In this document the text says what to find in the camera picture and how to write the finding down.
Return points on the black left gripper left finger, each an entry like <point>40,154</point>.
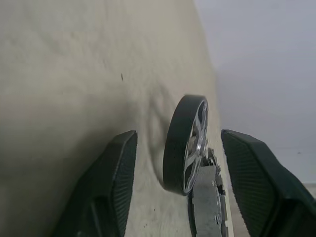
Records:
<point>106,192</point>

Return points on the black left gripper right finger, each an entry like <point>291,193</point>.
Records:
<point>261,187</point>

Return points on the motor stator with copper windings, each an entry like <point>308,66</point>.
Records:
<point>205,197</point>

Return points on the black pulley wheel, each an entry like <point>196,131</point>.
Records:
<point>175,153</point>

